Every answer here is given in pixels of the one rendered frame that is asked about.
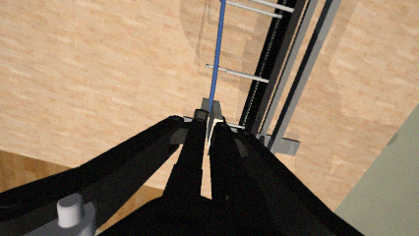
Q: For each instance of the blue cable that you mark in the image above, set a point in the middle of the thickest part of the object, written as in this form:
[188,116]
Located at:
[217,53]

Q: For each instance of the black patch panel rack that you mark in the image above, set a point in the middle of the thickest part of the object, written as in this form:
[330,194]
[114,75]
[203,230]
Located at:
[281,29]

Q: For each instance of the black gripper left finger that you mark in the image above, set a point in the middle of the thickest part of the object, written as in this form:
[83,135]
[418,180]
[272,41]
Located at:
[76,202]

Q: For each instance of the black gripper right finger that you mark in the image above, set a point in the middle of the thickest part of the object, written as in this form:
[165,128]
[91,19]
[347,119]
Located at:
[259,182]

